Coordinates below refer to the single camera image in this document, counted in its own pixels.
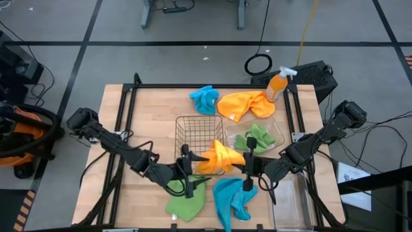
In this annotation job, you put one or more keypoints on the black computer case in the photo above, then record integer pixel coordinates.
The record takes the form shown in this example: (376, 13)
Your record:
(312, 77)

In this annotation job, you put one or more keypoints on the green microfiber towel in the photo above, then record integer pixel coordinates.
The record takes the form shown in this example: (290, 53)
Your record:
(260, 135)
(185, 206)

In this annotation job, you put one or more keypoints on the orange microfiber towel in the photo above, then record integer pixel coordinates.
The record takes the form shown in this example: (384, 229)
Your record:
(238, 104)
(222, 158)

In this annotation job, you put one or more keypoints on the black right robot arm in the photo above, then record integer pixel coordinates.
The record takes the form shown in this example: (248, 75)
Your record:
(322, 138)

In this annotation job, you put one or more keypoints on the white paper sheet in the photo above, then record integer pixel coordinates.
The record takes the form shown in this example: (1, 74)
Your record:
(352, 177)

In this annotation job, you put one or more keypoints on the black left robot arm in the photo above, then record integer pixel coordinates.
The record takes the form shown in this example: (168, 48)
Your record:
(112, 145)

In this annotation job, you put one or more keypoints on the grey desk leg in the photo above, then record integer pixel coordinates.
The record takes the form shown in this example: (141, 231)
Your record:
(146, 16)
(241, 16)

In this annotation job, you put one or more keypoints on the orange spray bottle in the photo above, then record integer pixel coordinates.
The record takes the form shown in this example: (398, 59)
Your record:
(276, 88)

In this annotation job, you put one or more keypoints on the black equipment box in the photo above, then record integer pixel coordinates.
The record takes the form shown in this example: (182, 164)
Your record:
(16, 64)

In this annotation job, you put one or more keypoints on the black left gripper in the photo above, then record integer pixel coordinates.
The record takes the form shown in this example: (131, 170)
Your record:
(164, 175)

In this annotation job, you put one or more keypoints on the orange and black vacuum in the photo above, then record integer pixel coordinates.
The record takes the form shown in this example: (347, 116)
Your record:
(22, 129)

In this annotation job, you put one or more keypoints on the small blue microfiber towel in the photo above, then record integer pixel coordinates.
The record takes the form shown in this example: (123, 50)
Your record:
(204, 98)

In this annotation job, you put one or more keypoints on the clear plastic container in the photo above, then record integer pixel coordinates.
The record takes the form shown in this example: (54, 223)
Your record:
(230, 132)

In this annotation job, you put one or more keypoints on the clear rectangular tray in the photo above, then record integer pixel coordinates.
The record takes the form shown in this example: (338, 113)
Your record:
(293, 206)

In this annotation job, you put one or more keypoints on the black metal table frame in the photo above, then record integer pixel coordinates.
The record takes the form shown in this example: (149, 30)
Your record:
(209, 86)

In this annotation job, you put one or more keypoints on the black power strip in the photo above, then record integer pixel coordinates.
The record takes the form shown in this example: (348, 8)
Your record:
(175, 10)

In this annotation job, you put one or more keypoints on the large blue microfiber towel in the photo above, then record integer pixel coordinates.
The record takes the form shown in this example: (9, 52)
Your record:
(225, 199)

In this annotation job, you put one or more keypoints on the black metal beam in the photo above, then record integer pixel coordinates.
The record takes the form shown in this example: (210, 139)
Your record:
(380, 180)

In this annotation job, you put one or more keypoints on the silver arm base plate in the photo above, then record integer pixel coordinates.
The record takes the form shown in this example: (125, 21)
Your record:
(297, 137)

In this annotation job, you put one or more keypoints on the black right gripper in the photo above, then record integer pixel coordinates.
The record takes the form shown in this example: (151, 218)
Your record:
(257, 167)

